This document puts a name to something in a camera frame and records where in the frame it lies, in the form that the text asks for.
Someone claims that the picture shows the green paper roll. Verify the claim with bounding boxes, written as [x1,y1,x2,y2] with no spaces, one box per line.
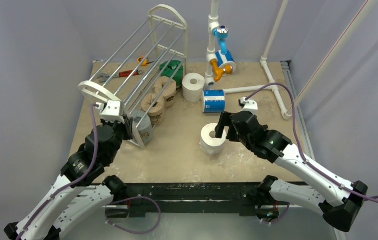
[159,60,184,88]

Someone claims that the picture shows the blue white packaged roll front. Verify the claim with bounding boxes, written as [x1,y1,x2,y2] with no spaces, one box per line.
[202,89,226,113]

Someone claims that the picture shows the white metal shelf rack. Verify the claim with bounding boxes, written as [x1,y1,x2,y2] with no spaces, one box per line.
[78,4,189,149]

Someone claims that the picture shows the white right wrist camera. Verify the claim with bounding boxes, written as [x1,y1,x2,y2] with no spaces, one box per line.
[238,97,259,116]

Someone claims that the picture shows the blue faucet valve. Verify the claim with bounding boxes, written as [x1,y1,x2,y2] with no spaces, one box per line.
[212,25,229,55]

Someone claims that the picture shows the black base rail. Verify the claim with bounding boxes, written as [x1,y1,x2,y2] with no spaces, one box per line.
[94,181,279,219]

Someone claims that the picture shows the blue white packaged roll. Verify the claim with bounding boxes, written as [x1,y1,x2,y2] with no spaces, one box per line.
[202,89,226,113]
[215,50,237,74]

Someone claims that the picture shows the white pvc pipe frame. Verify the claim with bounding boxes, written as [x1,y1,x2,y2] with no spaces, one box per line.
[205,0,378,121]

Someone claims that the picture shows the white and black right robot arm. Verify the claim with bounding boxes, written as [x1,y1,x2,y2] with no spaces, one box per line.
[215,111,369,233]

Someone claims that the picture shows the yellow tape measure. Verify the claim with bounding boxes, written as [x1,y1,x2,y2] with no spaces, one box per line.
[137,56,155,67]

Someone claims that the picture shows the orange faucet valve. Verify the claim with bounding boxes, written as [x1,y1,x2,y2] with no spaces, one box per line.
[209,59,233,83]

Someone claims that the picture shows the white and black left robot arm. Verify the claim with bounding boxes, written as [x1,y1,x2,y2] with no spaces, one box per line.
[4,116,134,240]

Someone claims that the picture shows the red handled pliers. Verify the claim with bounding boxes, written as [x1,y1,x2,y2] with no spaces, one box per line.
[97,69,144,83]

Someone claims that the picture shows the grey paper roll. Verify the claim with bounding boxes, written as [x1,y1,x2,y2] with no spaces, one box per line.
[131,110,154,144]

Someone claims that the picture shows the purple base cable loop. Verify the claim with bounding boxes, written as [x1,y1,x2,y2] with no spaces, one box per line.
[104,196,162,235]

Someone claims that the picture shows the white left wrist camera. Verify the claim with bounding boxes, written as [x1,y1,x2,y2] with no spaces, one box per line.
[96,100,125,124]

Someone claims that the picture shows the upright white paper roll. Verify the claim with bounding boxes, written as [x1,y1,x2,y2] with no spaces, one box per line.
[182,73,205,103]

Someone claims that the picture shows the unwrapped white paper roll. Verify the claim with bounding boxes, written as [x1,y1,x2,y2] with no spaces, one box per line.
[199,123,227,155]

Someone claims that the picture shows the blue white packaged roll back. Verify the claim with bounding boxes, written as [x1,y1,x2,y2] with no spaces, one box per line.
[215,50,237,74]

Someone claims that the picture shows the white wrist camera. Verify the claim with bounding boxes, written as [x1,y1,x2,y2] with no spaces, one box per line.
[96,100,125,124]
[238,97,259,116]

